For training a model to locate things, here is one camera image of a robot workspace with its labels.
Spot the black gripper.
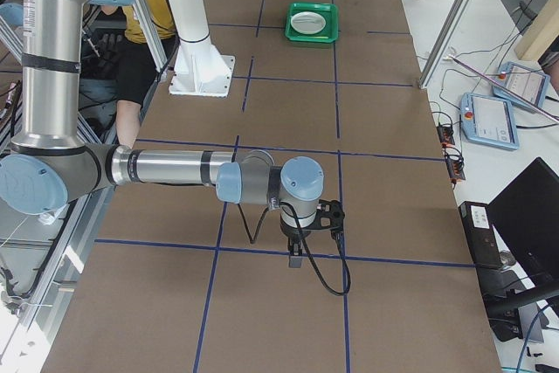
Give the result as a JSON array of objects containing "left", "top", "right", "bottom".
[{"left": 280, "top": 218, "right": 332, "bottom": 268}]

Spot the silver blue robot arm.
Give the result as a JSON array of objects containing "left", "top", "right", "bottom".
[{"left": 1, "top": 0, "right": 343, "bottom": 267}]

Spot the black box with label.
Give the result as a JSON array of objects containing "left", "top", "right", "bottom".
[{"left": 459, "top": 201, "right": 501, "bottom": 270}]

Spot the orange black connector board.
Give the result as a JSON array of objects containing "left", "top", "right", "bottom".
[{"left": 436, "top": 124, "right": 455, "bottom": 149}]

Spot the white pillar column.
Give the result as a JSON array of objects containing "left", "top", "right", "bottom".
[{"left": 168, "top": 0, "right": 211, "bottom": 73}]

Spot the white round plate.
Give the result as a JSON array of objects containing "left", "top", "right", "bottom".
[{"left": 290, "top": 11, "right": 327, "bottom": 35}]

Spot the green plastic tray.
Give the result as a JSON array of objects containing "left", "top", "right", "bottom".
[{"left": 285, "top": 2, "right": 339, "bottom": 44}]

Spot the black monitor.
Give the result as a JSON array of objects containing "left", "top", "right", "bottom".
[{"left": 487, "top": 157, "right": 558, "bottom": 286}]

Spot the near blue teach pendant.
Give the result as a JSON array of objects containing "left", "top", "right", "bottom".
[{"left": 459, "top": 93, "right": 520, "bottom": 150}]

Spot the blue teach pendant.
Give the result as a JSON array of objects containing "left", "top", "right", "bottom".
[
  {"left": 459, "top": 93, "right": 520, "bottom": 150},
  {"left": 496, "top": 62, "right": 550, "bottom": 107}
]

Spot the person in yellow shirt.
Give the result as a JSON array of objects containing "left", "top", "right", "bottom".
[{"left": 78, "top": 0, "right": 178, "bottom": 149}]

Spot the far blue teach pendant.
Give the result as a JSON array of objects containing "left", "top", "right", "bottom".
[{"left": 496, "top": 62, "right": 550, "bottom": 107}]

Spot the black camera cable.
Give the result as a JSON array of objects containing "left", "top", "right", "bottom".
[{"left": 236, "top": 200, "right": 352, "bottom": 297}]

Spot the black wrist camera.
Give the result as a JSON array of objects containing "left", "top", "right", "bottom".
[{"left": 316, "top": 199, "right": 345, "bottom": 234}]

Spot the white pillar base plate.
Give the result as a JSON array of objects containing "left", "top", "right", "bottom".
[{"left": 169, "top": 54, "right": 236, "bottom": 98}]

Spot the aluminium frame post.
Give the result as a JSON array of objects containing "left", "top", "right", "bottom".
[{"left": 418, "top": 0, "right": 471, "bottom": 89}]

